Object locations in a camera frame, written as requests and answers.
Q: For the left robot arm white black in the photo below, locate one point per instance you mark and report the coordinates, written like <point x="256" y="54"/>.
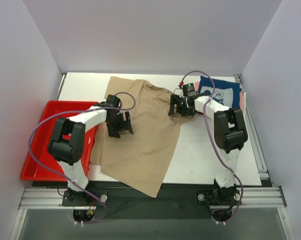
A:
<point x="67" y="141"/>

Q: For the beige t-shirt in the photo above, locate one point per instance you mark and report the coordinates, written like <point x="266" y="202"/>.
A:
<point x="139" y="160"/>

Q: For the aluminium frame rail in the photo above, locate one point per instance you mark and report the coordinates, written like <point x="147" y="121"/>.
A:
<point x="49" y="198"/>

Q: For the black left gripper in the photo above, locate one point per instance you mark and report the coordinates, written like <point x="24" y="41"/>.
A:
<point x="119" y="125"/>

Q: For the folded blue printed t-shirt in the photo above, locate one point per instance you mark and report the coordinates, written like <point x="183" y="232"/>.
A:
<point x="219" y="92"/>

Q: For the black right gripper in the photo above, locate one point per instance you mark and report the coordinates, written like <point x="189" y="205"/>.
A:
<point x="178" y="108"/>

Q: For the folded pink t-shirt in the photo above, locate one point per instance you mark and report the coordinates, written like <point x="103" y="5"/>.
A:
<point x="240" y="97"/>

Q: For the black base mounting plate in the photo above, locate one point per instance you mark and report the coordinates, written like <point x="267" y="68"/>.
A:
<point x="220" y="210"/>

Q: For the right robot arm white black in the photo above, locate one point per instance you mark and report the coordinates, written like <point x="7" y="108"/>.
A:
<point x="226" y="129"/>

